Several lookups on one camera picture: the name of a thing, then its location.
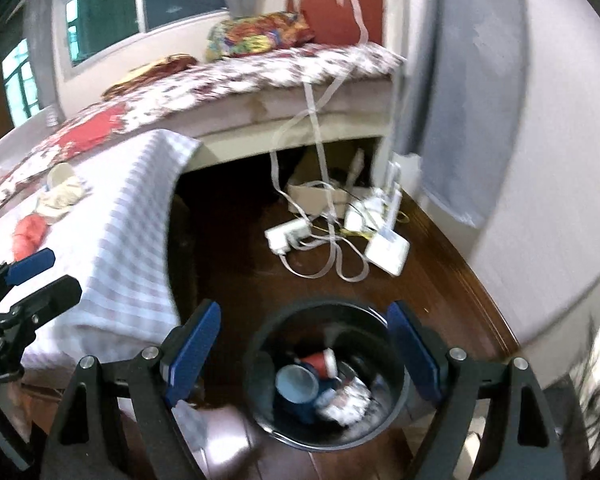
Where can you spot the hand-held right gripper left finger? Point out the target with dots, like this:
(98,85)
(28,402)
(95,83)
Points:
(195,355)

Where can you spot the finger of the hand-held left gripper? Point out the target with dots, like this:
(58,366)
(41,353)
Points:
(50,300)
(30,266)

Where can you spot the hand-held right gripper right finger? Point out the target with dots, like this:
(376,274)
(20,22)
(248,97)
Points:
(415,355)

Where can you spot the red bag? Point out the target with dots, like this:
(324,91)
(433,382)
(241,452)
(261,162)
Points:
(30,234)

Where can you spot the red white carton box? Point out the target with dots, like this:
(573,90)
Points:
(352,402)

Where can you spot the black round bin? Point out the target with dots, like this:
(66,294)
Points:
(280,330)

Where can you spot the white paper cup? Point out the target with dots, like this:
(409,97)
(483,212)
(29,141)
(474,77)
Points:
(60,175)

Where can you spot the red paper cup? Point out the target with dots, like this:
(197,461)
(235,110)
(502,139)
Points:
(317,362)

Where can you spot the light blue face mask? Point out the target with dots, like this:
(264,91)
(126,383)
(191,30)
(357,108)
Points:
(326,398)

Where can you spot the blue cup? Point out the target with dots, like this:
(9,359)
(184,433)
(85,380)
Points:
(295,387)

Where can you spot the pink white checked tablecloth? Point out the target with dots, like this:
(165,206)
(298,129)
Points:
(120,240)

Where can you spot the white router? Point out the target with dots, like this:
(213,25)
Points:
(387,255)

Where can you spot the white power strip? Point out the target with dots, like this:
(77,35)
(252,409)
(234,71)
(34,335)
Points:
(287,235)

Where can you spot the small dark-framed window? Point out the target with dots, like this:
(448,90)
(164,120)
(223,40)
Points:
(22,85)

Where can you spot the brown cardboard box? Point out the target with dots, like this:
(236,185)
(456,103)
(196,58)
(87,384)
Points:
(310,195)

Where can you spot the red gold folded blanket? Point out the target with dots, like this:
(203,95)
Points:
(150,72)

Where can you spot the cream bed base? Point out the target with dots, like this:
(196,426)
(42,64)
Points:
(290,120)

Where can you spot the bed with floral cover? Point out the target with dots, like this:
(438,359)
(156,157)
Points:
(230,80)

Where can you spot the colourful printed pillow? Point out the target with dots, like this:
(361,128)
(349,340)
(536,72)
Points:
(260,35)

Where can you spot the red cream headboard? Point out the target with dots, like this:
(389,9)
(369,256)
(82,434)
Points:
(330,5)

